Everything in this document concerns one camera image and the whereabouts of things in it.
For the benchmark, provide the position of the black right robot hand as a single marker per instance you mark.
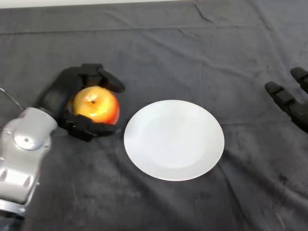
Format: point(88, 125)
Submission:
point(286, 98)

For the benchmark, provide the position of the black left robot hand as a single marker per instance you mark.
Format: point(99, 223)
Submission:
point(56, 96)

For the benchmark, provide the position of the red yellow apple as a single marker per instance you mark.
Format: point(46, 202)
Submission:
point(96, 106)

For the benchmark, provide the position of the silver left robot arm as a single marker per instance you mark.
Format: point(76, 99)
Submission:
point(22, 154)

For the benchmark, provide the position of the white round plate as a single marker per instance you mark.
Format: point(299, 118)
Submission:
point(173, 140)

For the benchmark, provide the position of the black cloth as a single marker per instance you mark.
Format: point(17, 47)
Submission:
point(168, 48)

